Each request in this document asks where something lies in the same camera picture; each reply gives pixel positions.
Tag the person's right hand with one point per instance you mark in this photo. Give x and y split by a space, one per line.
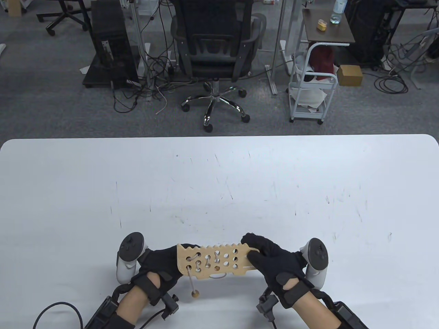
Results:
277 264

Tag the person's left hand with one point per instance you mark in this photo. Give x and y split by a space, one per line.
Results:
161 264

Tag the wooden crocodile lacing toy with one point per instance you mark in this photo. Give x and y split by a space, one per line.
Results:
233 270

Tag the person's left forearm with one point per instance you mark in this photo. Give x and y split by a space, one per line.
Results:
132 306

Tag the person's right forearm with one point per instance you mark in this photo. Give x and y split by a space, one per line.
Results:
315 313

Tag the black grey left hand controller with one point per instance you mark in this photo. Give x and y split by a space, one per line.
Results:
130 248

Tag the black grey hand controller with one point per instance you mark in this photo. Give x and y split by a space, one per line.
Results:
317 255
130 248

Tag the black grey right hand controller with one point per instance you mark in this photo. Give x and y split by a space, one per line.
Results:
317 255

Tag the black left glove sensor module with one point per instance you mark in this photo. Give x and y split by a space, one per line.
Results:
169 303

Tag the black glove sensor module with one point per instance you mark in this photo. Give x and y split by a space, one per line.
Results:
267 305
169 303

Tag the black right glove sensor module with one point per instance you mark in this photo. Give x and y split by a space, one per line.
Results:
267 305

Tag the white cloth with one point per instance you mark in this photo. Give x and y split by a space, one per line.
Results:
308 96

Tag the white rolling cart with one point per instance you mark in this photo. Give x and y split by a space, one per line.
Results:
330 99

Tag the brown cardboard box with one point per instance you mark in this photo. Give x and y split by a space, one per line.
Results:
349 76

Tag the dark red bag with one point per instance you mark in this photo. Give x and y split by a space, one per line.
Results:
322 60

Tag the white paper sheet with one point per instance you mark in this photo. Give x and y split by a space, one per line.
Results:
84 69

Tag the grey desk leg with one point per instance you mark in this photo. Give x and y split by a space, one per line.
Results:
415 77

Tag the dark brown side table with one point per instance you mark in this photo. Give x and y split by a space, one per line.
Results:
331 34

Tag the black computer tower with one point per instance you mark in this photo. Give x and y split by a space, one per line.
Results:
109 31

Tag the black mesh office chair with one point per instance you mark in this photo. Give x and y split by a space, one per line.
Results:
216 31

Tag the small yellow case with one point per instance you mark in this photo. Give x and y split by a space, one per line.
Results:
321 25

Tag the black equipment cabinet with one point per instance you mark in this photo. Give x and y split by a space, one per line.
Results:
367 31

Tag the clear plastic box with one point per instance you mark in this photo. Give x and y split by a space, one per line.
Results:
147 7

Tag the clear water bottle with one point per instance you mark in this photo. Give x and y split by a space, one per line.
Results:
337 10

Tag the white floor object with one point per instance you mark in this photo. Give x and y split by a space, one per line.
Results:
2 49

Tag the black swivel chair base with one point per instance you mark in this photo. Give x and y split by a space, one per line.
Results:
65 10

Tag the small cardboard box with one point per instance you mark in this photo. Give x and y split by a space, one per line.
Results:
13 7

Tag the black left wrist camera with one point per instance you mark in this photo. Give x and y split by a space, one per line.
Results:
101 313

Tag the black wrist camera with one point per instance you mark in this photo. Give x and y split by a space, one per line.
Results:
101 313
349 317

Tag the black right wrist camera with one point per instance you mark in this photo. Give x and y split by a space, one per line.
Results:
349 317

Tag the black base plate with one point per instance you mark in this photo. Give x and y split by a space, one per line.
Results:
94 77

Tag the aluminium frame post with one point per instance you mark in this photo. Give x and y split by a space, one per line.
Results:
278 34
137 34

